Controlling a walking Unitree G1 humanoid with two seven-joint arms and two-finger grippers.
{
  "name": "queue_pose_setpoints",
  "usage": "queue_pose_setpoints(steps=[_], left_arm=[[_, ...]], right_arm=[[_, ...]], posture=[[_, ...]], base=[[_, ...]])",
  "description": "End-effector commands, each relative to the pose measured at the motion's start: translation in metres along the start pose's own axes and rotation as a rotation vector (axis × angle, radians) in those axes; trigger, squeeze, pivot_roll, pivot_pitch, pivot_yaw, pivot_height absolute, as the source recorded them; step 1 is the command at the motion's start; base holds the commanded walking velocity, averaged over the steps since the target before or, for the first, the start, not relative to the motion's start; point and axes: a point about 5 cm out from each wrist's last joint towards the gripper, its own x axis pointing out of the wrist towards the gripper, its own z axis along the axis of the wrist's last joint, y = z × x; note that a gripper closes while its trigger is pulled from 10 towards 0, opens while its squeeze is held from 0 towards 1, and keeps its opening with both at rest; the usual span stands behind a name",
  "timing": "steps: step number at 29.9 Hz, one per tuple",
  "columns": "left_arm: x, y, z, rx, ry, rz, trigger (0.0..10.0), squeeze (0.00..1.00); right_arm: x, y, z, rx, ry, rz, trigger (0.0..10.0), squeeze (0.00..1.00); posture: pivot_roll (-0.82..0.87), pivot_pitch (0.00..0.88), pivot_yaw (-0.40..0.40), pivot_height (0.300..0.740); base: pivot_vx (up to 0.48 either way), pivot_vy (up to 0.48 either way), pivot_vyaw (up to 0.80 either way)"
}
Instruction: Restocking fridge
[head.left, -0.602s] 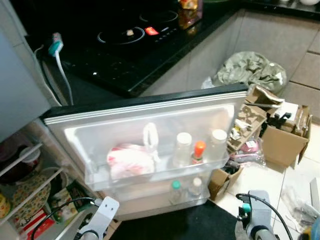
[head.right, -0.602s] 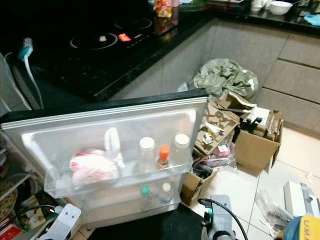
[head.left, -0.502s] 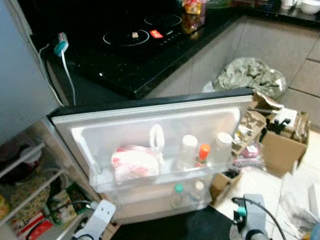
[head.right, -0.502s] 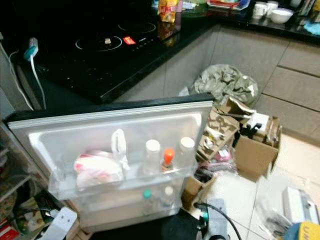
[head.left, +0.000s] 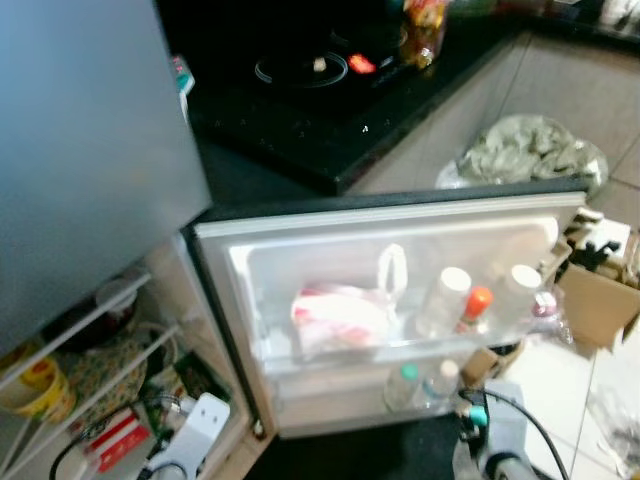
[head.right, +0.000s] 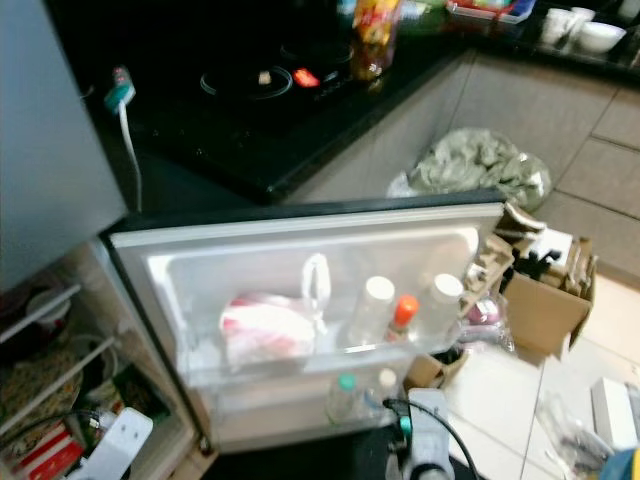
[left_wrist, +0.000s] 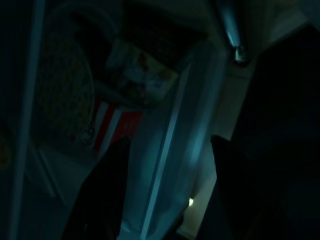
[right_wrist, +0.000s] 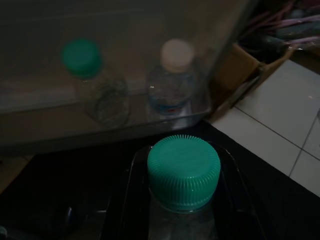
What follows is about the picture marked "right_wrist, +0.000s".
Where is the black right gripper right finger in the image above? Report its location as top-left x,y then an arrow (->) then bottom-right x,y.
212,143 -> 267,240

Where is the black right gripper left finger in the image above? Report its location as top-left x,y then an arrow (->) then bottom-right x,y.
113,146 -> 152,240

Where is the clear bottle with teal cap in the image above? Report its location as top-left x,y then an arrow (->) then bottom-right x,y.
146,134 -> 222,240
61,37 -> 131,130

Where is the fridge door with white lining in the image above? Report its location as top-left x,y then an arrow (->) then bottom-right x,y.
0,0 -> 253,156

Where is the brown cardboard box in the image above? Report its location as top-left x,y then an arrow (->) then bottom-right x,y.
209,42 -> 320,121

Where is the small clear bottle white cap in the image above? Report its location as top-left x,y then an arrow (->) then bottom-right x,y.
146,38 -> 196,116

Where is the bundle of pink cables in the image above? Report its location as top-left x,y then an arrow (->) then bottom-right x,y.
239,0 -> 320,63

